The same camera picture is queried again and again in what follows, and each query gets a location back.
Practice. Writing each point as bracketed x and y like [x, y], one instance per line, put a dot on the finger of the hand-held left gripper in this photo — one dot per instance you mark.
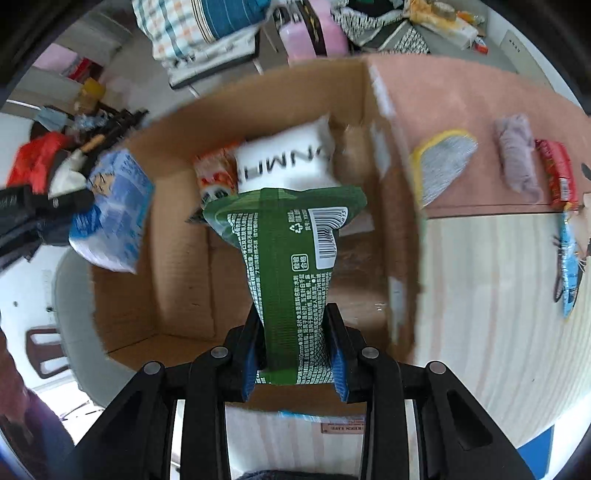
[74, 200]

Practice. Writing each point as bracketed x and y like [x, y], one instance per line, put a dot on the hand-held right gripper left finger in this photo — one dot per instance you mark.
[250, 367]

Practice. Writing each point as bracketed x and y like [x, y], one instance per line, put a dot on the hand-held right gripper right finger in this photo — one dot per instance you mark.
[339, 367]

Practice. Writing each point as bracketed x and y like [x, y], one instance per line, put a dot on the blue and white packet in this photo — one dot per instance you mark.
[115, 212]

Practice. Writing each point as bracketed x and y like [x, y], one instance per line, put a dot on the green snack packet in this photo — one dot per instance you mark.
[286, 277]

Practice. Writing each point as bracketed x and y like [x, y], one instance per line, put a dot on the cardboard box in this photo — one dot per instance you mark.
[184, 277]

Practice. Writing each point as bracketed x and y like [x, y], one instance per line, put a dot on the orange snack packet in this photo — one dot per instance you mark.
[214, 177]

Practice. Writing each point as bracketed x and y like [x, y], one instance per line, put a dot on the white soft packet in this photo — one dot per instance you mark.
[281, 157]

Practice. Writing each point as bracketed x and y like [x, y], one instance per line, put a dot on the red plastic bag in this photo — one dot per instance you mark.
[39, 157]

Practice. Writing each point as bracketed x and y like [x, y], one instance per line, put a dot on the yellow bottle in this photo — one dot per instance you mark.
[88, 96]

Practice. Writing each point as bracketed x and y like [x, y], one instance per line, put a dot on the pink folded cloth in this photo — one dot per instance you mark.
[57, 59]

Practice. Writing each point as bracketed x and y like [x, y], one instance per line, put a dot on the person's dark clothing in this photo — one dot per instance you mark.
[27, 424]

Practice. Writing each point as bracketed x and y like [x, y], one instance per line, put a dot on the plaid fabric bag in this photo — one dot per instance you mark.
[203, 23]

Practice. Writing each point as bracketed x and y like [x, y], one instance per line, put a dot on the grey cloth with yellow edge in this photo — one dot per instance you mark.
[441, 166]

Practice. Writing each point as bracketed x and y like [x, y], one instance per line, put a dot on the blue cartoon packet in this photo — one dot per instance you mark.
[571, 272]

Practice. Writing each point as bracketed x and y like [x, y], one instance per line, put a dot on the purple fluffy cloth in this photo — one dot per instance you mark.
[517, 157]

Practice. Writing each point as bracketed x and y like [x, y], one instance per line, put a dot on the pink case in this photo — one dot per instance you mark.
[302, 39]

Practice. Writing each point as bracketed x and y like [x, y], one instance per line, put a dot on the red snack packet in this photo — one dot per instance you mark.
[561, 175]

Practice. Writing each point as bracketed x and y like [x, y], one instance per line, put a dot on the black and white patterned cloth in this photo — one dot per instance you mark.
[392, 32]

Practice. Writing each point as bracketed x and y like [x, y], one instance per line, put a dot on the small red white packet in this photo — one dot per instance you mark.
[481, 45]

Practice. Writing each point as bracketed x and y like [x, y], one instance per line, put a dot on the yellow orange packet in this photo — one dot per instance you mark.
[443, 18]

